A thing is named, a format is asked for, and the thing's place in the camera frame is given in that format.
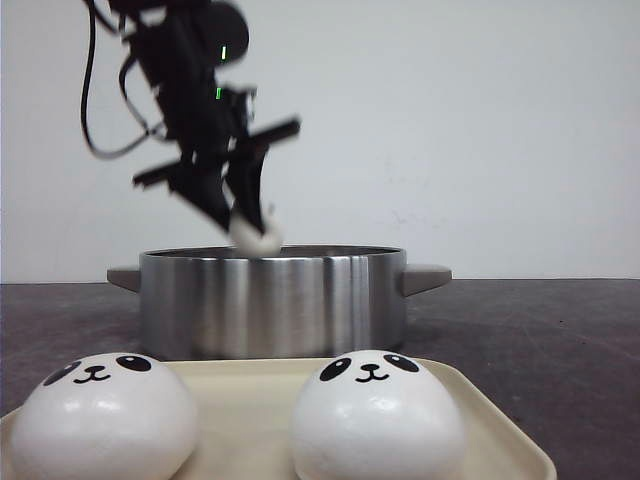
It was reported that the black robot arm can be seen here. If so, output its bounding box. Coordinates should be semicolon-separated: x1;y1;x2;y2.
110;1;300;233

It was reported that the dark grey table mat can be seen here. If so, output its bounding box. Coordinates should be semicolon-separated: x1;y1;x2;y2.
1;279;639;479

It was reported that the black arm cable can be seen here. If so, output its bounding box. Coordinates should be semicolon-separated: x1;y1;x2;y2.
78;0;169;161

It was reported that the beige plastic tray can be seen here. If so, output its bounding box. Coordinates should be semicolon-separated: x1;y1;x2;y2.
0;355;557;480

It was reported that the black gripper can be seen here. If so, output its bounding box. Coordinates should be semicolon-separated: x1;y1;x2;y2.
133;82;301;235

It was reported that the panda bun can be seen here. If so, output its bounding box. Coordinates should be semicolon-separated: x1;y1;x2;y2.
290;350;467;479
229;203;283;258
8;352;198;479

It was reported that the stainless steel steamer pot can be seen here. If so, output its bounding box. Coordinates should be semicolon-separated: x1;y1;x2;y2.
107;245;452;360

